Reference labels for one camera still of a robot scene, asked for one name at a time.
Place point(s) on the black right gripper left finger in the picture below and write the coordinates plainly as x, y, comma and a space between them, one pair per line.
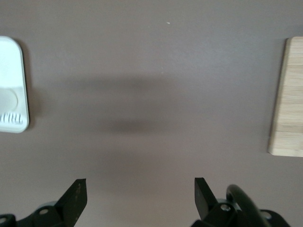
71, 205

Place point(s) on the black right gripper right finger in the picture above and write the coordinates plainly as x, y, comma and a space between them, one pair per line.
204, 203

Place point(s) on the bamboo cutting board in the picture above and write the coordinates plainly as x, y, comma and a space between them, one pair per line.
290, 94

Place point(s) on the cream bear print tray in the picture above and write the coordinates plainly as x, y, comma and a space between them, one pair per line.
11, 59

